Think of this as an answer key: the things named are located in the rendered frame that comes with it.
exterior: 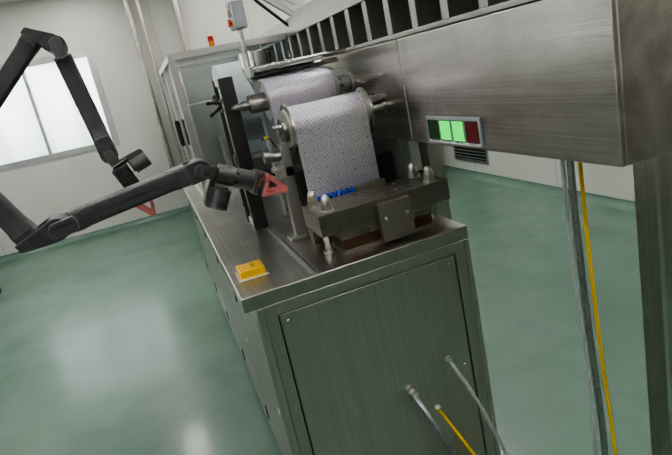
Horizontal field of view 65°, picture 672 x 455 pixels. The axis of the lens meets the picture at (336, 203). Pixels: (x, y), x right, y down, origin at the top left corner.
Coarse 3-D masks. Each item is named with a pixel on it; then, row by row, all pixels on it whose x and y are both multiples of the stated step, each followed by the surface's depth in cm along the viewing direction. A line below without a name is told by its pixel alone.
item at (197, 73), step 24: (240, 48) 246; (168, 72) 274; (192, 72) 240; (216, 72) 244; (240, 72) 247; (168, 96) 340; (192, 96) 242; (240, 96) 249; (216, 120) 247; (216, 144) 249; (264, 144) 257; (264, 168) 259
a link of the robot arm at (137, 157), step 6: (108, 150) 178; (138, 150) 184; (108, 156) 178; (114, 156) 179; (126, 156) 182; (132, 156) 183; (138, 156) 183; (144, 156) 184; (108, 162) 178; (114, 162) 179; (132, 162) 182; (138, 162) 183; (144, 162) 184; (150, 162) 185; (138, 168) 184; (144, 168) 186
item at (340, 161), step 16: (368, 128) 162; (304, 144) 156; (320, 144) 158; (336, 144) 160; (352, 144) 162; (368, 144) 163; (304, 160) 157; (320, 160) 159; (336, 160) 161; (352, 160) 162; (368, 160) 164; (320, 176) 160; (336, 176) 162; (352, 176) 163; (368, 176) 165; (320, 192) 161
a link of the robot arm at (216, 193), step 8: (200, 168) 143; (208, 168) 143; (200, 176) 143; (208, 176) 144; (208, 184) 147; (208, 192) 148; (216, 192) 148; (224, 192) 148; (208, 200) 148; (216, 200) 148; (224, 200) 149; (216, 208) 148; (224, 208) 150
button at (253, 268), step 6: (246, 264) 148; (252, 264) 147; (258, 264) 146; (240, 270) 144; (246, 270) 144; (252, 270) 144; (258, 270) 144; (264, 270) 145; (240, 276) 143; (246, 276) 143; (252, 276) 144
